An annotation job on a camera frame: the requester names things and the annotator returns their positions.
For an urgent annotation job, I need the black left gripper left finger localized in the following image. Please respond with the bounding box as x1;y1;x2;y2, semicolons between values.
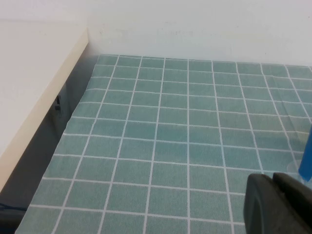
243;172;304;234

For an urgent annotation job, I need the white board shelf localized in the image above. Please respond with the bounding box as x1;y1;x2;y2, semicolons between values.
0;19;89;189

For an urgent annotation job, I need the green checkered tablecloth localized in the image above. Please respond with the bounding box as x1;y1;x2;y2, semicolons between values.
14;54;312;234

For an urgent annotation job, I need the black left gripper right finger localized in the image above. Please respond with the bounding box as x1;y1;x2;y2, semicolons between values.
272;171;312;234

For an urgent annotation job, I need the blue paper cone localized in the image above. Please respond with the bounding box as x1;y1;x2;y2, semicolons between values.
297;121;312;182

